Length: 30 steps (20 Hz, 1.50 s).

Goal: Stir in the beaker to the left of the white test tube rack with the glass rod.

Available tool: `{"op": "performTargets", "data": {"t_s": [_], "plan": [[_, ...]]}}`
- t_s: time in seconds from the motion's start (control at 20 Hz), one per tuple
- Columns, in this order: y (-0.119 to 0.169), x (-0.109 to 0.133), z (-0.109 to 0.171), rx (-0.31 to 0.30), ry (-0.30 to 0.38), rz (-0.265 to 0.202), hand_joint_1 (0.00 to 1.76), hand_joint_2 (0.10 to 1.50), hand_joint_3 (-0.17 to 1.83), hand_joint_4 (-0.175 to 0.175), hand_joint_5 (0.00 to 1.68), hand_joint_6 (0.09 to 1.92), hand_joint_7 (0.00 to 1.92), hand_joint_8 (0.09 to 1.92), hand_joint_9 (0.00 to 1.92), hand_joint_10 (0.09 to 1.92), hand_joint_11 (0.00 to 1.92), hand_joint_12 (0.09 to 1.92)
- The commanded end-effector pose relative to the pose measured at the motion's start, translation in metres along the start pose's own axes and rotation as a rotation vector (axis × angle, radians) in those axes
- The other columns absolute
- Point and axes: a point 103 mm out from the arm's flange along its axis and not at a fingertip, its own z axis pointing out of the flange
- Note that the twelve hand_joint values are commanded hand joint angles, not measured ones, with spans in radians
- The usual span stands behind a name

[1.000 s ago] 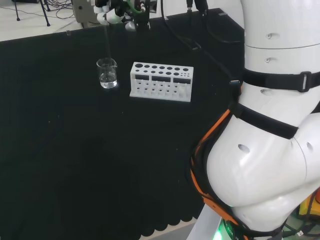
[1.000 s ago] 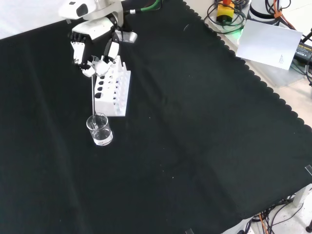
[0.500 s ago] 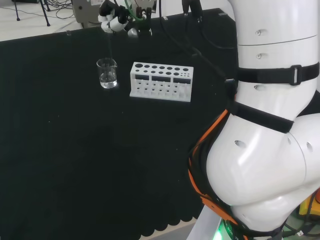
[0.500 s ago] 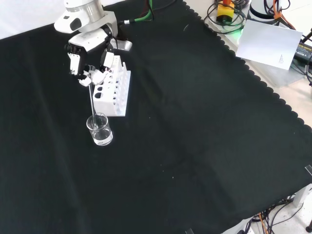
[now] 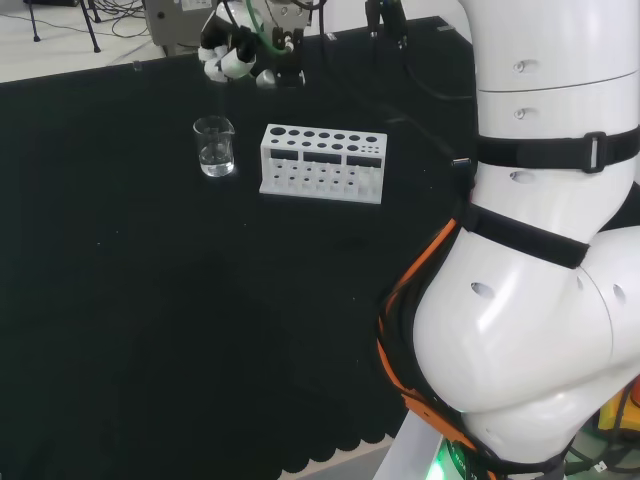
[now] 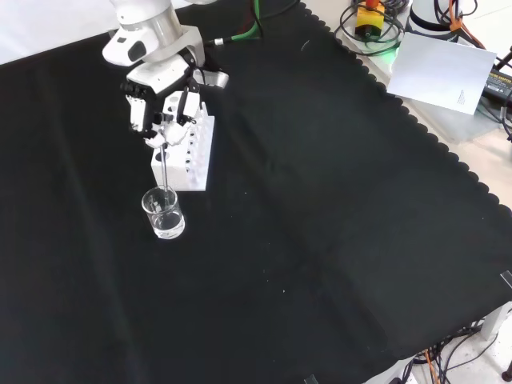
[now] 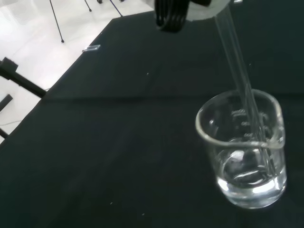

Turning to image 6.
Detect black cable loops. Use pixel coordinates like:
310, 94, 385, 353
334, 0, 413, 58

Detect clear glass rod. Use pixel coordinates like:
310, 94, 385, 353
158, 144, 170, 201

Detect green cable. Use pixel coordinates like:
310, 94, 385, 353
213, 0, 302, 46

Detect yellow stop button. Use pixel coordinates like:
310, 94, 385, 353
354, 0, 387, 40

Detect black power adapter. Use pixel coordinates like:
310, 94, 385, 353
481, 65, 512, 102

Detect black bench cloth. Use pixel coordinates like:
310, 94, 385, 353
0, 0, 512, 384

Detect pale board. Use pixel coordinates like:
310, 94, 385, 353
386, 31, 498, 118

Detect white table leg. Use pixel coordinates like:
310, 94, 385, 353
478, 302, 512, 342

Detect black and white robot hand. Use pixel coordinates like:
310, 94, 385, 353
119, 55, 230, 150

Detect black cable bundle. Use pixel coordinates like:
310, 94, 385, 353
411, 326, 512, 384

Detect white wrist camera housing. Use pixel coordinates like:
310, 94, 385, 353
101, 27, 158, 68

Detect clear glass beaker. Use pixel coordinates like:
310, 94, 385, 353
140, 184, 186, 241

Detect orange floor cable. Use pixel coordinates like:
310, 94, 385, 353
422, 346, 442, 384

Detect white test tube rack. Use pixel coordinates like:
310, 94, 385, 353
150, 90, 217, 194

